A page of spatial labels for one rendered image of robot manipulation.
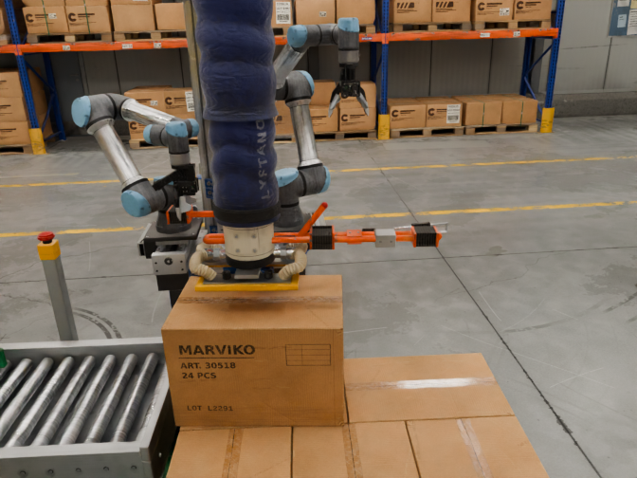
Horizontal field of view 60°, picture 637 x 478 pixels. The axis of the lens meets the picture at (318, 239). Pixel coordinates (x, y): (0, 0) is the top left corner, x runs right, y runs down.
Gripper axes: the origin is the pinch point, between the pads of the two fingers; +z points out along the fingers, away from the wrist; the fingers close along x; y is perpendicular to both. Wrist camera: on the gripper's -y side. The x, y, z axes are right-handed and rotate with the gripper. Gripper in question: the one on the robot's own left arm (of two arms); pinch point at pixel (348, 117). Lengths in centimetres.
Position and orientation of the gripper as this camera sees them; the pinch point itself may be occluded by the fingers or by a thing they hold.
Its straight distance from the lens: 218.2
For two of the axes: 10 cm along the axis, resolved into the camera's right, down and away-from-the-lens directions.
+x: 10.0, -0.6, 0.6
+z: 0.3, 9.3, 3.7
